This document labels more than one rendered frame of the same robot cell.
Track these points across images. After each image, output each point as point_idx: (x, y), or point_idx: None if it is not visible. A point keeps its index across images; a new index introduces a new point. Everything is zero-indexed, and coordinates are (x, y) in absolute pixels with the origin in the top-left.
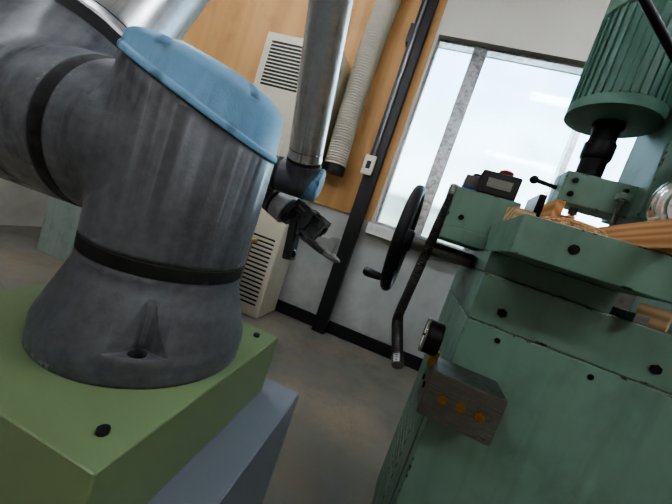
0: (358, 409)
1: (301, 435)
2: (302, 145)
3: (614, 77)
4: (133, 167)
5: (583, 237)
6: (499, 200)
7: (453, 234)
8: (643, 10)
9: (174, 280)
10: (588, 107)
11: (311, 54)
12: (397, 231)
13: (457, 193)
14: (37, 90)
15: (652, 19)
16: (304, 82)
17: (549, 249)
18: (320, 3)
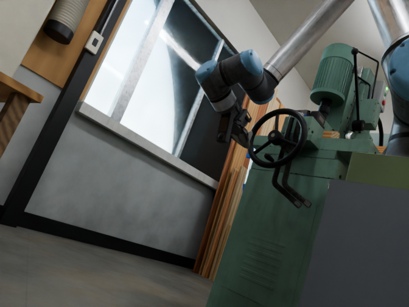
0: (137, 279)
1: (155, 302)
2: (286, 72)
3: (339, 85)
4: None
5: (376, 149)
6: (320, 127)
7: (313, 140)
8: (355, 68)
9: None
10: (331, 93)
11: (321, 30)
12: (305, 135)
13: (312, 119)
14: None
15: (356, 73)
16: (309, 41)
17: (372, 153)
18: (338, 13)
